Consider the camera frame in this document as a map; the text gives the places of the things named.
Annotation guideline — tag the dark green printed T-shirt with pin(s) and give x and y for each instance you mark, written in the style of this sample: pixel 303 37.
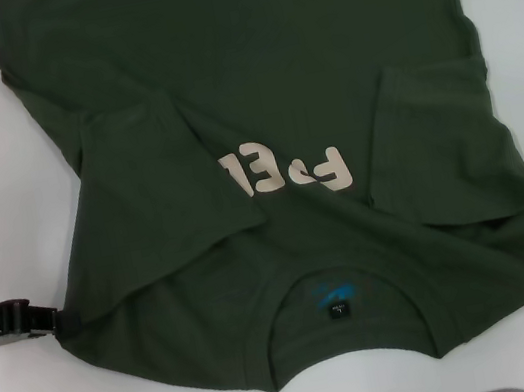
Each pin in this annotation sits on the dark green printed T-shirt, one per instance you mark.
pixel 267 53

